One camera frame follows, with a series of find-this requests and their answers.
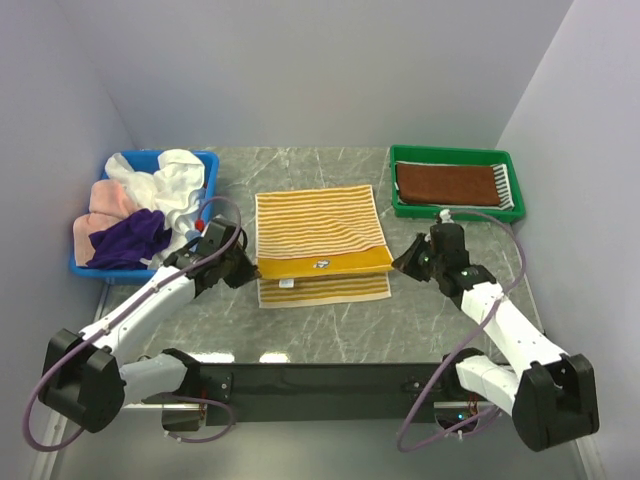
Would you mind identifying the brown towel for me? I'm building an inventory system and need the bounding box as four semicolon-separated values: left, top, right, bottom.
396;163;500;207

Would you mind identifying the cream yellow striped towel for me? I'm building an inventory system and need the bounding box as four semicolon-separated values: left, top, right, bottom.
255;184;392;309

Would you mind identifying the green white striped towel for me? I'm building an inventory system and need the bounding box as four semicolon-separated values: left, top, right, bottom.
394;162;515;211

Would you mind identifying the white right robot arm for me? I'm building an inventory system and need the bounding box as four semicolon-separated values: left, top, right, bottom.
392;222;600;452

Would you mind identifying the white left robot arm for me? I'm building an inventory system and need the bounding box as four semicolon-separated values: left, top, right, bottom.
36;218;260;433

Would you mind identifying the green plastic tray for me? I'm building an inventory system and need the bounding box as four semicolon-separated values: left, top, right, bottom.
389;145;526;224

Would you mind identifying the purple towel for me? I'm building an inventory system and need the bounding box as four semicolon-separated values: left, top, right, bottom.
86;209;172;270

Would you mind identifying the blue plastic bin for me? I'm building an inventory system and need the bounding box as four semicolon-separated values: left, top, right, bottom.
69;150;219;285

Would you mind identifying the pink towel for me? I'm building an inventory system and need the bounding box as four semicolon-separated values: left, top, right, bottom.
72;179;140;267

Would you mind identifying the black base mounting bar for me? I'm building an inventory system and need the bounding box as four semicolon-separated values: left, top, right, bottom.
178;363;439;422

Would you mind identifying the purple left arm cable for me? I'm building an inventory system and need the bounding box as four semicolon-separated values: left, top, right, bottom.
22;196;244;453

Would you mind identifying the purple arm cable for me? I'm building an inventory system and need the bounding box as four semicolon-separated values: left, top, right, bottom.
396;209;526;454
22;196;244;453

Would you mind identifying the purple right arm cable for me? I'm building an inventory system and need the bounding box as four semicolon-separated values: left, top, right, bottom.
396;209;526;454

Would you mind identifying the aluminium frame rail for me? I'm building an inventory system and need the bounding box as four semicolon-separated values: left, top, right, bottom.
32;287;604;479

